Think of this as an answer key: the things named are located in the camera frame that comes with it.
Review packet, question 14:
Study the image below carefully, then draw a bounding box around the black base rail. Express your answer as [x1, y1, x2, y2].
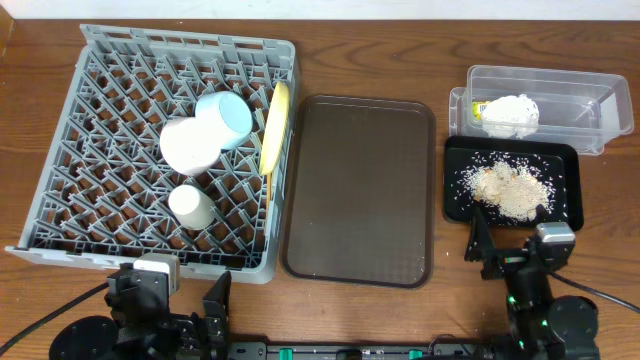
[227, 334, 505, 360]

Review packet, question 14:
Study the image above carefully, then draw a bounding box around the light blue bowl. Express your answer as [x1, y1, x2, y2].
[195, 91, 253, 150]

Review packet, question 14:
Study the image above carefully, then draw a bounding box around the clear plastic bin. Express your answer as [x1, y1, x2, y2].
[449, 65, 635, 156]

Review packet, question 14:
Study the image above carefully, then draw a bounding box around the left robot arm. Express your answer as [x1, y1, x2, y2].
[49, 265, 220, 360]

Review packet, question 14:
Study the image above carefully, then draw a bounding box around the black waste tray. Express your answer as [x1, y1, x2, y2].
[444, 136, 584, 231]

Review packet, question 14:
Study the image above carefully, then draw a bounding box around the brown serving tray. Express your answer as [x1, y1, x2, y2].
[281, 95, 436, 289]

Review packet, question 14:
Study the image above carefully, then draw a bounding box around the yellow plate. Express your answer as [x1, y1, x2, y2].
[259, 82, 291, 176]

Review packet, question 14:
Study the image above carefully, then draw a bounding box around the white paper napkin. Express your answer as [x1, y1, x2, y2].
[479, 94, 540, 139]

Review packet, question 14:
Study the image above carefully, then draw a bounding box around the spilled rice food waste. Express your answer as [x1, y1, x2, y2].
[471, 162, 549, 220]

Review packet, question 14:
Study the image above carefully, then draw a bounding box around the grey plastic dish rack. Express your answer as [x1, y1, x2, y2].
[10, 24, 299, 284]

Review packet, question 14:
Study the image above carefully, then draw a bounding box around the white cup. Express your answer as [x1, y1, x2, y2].
[168, 185, 215, 230]

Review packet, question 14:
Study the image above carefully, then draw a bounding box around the wooden chopstick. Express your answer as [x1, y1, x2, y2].
[265, 173, 273, 218]

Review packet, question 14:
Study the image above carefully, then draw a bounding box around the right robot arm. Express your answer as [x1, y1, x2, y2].
[203, 208, 600, 359]

